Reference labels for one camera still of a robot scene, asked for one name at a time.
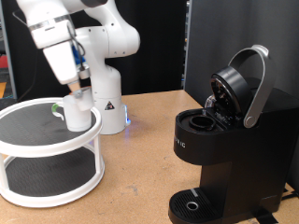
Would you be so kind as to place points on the white two tier turntable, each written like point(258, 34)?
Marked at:
point(46, 149)

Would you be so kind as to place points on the small grey wrist camera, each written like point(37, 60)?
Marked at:
point(84, 73)

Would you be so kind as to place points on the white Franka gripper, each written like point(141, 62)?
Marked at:
point(64, 65)

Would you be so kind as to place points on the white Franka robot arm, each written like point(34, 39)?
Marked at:
point(106, 43)

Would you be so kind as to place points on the black backdrop curtain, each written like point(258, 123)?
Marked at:
point(155, 46)

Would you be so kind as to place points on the grey metal post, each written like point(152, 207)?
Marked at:
point(8, 46)

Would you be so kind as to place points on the grey metal rack edge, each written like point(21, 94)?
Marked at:
point(186, 46)

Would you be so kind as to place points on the small red object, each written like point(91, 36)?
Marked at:
point(3, 61)

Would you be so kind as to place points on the black Keurig coffee machine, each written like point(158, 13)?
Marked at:
point(249, 155)

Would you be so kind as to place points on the clear plastic water container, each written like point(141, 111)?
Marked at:
point(209, 101)

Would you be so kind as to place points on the yellow wooden board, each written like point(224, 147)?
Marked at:
point(2, 90)

